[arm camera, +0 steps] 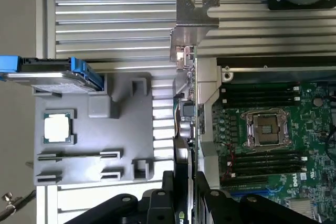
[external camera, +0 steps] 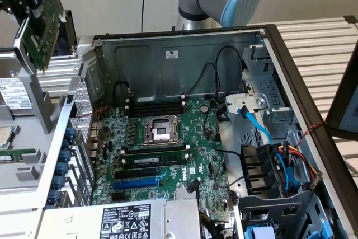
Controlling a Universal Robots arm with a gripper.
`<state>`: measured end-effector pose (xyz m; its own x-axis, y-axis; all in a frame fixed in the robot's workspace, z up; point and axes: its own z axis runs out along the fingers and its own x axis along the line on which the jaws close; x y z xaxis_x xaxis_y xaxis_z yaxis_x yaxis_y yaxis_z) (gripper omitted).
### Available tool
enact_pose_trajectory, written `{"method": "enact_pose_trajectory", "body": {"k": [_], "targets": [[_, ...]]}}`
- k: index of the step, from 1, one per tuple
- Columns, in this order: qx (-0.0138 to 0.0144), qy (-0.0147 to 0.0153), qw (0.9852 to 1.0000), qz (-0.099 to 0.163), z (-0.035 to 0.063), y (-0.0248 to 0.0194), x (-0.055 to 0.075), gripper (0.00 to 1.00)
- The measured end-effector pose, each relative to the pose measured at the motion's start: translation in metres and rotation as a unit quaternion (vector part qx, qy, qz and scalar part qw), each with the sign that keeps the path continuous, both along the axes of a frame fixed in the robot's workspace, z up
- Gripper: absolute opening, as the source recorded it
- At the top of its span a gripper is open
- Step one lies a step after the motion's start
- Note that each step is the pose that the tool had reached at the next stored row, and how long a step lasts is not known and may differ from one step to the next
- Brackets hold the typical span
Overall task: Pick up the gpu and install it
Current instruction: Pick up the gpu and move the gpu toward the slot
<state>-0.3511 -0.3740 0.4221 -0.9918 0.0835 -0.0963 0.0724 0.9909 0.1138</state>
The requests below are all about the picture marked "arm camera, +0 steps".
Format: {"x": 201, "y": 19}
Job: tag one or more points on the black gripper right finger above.
{"x": 210, "y": 208}

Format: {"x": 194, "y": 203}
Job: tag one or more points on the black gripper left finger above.
{"x": 160, "y": 208}

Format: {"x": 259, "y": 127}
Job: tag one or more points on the blue expansion slot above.
{"x": 273, "y": 190}

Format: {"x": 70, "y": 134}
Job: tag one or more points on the black RAM slot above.
{"x": 267, "y": 164}
{"x": 304, "y": 168}
{"x": 262, "y": 103}
{"x": 267, "y": 160}
{"x": 262, "y": 97}
{"x": 262, "y": 92}
{"x": 267, "y": 155}
{"x": 262, "y": 86}

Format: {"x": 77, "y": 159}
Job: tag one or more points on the grey parts rack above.
{"x": 118, "y": 134}

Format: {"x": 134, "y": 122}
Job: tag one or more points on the silver chipset heatsink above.
{"x": 302, "y": 208}

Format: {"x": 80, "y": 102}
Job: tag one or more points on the metal CPU socket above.
{"x": 265, "y": 129}

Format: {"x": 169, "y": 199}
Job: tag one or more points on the green Dell motherboard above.
{"x": 315, "y": 134}

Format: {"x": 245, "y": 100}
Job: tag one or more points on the CPU chip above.
{"x": 57, "y": 127}

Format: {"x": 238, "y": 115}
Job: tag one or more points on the open PC case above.
{"x": 207, "y": 77}

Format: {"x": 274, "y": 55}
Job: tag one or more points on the metal clamp with knob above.
{"x": 10, "y": 203}

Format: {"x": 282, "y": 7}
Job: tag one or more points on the coin cell battery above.
{"x": 318, "y": 102}

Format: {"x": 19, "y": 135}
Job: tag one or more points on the hard disk with blue carrier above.
{"x": 52, "y": 74}

